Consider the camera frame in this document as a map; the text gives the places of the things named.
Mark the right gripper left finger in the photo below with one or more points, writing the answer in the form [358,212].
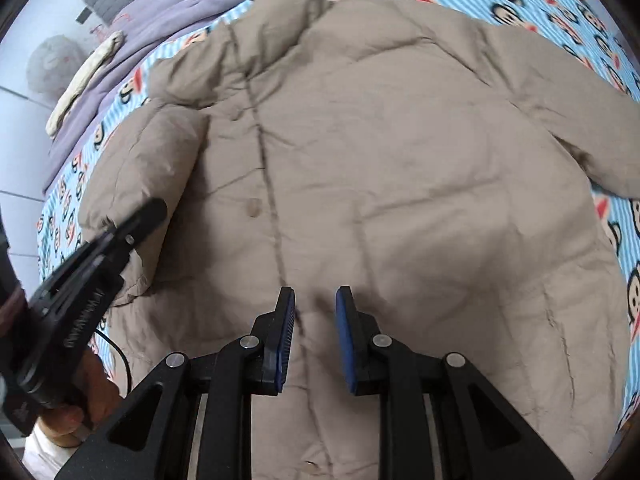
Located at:
[198,407]

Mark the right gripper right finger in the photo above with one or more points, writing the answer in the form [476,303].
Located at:
[440,417]

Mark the beige puffer jacket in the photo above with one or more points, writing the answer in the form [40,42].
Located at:
[380,219]

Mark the white left sleeve forearm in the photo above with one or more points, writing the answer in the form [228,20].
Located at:
[42,458]

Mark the white wardrobe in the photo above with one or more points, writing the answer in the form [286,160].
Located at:
[24,151]

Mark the cream folded garment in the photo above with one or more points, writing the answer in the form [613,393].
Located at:
[99,58]

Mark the purple duvet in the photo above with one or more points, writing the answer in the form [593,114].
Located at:
[150,23]

